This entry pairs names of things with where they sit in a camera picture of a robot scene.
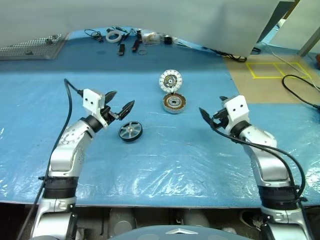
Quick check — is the white partition sheet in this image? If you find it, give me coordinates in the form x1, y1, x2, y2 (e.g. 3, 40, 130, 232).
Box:
0, 0, 301, 57

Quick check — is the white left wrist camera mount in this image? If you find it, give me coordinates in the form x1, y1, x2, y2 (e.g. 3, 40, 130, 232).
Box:
82, 88, 110, 130

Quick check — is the black cable bundle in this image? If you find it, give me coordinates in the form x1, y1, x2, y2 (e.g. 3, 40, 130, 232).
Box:
172, 39, 248, 63

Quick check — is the grey metal frame post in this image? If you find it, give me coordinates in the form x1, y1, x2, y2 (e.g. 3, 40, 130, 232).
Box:
298, 0, 320, 57

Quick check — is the blue table mat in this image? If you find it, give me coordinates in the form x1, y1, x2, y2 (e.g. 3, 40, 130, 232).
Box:
0, 24, 320, 209

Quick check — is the perforated metal plate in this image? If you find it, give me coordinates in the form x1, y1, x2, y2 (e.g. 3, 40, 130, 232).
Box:
0, 32, 67, 61

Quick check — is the silver motor cover plate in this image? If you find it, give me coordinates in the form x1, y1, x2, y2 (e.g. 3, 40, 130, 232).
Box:
158, 69, 183, 94

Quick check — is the thin white cable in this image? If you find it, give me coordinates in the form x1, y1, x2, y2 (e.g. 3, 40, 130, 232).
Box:
261, 41, 320, 90

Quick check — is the thick black cable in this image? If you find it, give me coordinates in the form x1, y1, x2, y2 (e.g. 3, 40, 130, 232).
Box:
282, 74, 320, 109

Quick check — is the long black tool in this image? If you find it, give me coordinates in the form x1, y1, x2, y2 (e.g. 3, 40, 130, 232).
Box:
131, 29, 143, 53

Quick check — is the white tape roll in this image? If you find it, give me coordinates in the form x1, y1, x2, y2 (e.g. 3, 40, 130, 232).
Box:
105, 29, 124, 44

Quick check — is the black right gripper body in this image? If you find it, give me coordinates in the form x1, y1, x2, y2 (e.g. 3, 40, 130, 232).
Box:
211, 107, 230, 130

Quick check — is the dark screwdriver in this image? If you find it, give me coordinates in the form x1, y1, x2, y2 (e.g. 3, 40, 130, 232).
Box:
107, 25, 131, 34

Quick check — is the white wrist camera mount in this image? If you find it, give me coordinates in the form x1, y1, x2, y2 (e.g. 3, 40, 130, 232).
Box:
223, 94, 251, 132
82, 88, 110, 130

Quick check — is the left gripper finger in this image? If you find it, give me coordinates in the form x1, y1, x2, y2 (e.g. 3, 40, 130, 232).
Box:
117, 100, 136, 121
104, 90, 118, 104

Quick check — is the black cable loop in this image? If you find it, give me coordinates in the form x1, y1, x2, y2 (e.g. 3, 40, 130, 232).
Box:
84, 28, 104, 43

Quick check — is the clear bag of parts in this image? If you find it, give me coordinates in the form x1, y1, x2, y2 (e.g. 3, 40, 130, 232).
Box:
141, 31, 162, 46

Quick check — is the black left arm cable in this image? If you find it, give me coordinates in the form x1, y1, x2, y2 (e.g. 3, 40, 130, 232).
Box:
14, 78, 85, 240

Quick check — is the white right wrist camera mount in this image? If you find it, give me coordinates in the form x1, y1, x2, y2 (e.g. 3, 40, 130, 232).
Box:
223, 94, 251, 132

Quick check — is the grey rounded housing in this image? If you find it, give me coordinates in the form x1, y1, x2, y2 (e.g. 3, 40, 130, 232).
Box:
181, 209, 210, 228
109, 208, 137, 231

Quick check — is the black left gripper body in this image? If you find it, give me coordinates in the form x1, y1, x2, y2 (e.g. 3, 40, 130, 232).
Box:
100, 104, 121, 125

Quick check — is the black spoked motor rotor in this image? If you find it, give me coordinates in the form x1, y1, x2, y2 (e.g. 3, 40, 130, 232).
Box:
118, 120, 143, 144

